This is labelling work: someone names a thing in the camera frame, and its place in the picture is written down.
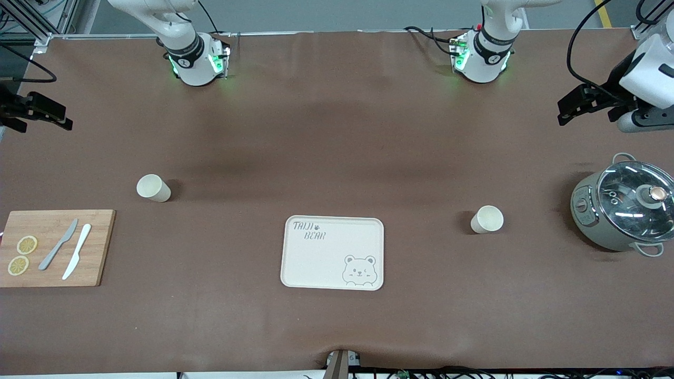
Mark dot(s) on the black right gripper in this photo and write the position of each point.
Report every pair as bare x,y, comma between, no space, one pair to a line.
7,107

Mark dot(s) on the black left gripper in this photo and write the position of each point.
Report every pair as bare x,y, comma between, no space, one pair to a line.
615,86

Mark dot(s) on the white paper cup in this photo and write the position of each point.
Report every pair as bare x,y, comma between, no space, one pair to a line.
154,188
487,219

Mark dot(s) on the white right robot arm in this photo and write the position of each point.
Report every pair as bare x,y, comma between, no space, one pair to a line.
192,63

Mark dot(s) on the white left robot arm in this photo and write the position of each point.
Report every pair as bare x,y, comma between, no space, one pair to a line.
482,60

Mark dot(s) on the cream bear print tray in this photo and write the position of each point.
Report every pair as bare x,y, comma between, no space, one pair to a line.
326,258

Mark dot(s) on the glass pot lid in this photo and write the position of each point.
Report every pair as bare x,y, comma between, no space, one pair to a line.
632,200

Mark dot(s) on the grey-green electric cooking pot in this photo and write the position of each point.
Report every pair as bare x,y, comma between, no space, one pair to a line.
590,221

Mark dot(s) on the lemon slice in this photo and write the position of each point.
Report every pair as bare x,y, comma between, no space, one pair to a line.
18,265
27,245

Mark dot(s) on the grey plastic knife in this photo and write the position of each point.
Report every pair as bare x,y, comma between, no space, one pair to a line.
57,247

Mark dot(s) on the white plastic knife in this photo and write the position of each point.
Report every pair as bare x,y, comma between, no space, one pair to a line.
76,252

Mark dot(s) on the wooden cutting board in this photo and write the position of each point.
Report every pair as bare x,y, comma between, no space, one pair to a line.
95,247

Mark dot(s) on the aluminium frame corner bracket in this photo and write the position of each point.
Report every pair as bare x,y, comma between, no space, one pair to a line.
640,31

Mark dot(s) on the aluminium frame profile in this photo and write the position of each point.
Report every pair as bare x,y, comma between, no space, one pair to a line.
31,23

